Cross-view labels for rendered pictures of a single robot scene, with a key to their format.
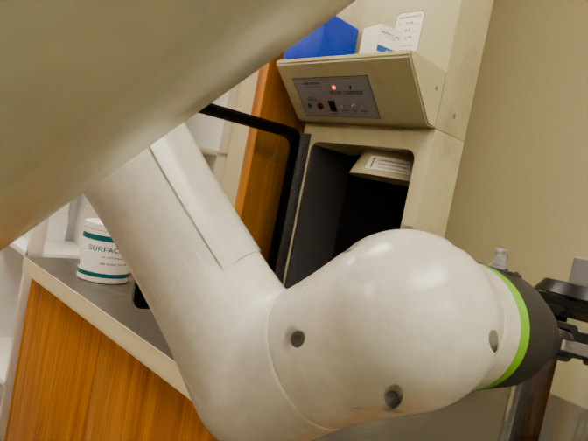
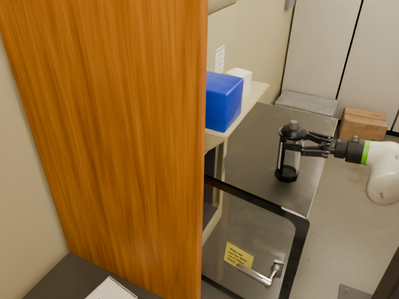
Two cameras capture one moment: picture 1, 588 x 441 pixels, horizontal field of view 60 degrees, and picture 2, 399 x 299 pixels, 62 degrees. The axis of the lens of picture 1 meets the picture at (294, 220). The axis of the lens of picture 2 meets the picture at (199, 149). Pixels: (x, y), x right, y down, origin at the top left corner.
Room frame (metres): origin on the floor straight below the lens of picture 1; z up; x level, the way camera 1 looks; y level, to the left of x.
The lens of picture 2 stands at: (1.27, 0.64, 1.87)
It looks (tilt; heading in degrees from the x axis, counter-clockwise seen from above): 34 degrees down; 251
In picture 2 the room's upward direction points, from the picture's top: 1 degrees clockwise
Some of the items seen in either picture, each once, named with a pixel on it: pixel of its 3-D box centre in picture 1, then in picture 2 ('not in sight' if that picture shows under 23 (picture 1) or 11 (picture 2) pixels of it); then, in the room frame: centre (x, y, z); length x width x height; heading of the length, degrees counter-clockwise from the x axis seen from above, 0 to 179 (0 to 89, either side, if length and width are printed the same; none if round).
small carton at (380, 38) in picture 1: (379, 47); (237, 83); (0.93, -0.09, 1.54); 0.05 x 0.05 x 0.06; 31
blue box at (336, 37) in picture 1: (320, 45); (213, 100); (1.03, 0.01, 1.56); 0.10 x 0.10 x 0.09; 45
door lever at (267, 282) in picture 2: not in sight; (257, 270); (0.98, 0.22, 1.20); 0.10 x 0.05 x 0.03; 128
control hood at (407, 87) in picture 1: (349, 91); (228, 118); (0.96, -0.06, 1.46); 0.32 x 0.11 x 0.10; 45
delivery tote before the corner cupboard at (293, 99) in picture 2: not in sight; (304, 114); (-0.85, -2.07, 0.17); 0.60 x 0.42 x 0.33; 133
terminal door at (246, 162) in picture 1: (222, 212); (236, 250); (1.01, 0.14, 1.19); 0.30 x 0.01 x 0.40; 128
